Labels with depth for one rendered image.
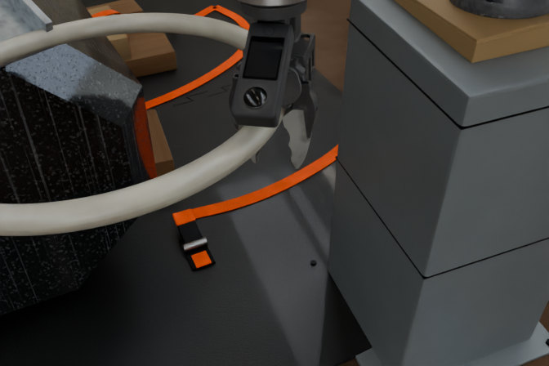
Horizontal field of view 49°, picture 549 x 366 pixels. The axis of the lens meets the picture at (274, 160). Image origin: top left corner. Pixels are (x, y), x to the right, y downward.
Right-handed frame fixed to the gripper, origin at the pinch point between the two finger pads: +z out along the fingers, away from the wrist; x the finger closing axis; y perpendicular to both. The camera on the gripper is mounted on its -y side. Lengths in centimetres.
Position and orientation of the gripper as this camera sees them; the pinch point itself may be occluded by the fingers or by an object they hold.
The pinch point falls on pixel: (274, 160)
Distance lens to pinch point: 73.4
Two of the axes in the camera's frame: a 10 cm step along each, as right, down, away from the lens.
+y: 2.5, -5.8, 7.8
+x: -9.7, -1.2, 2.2
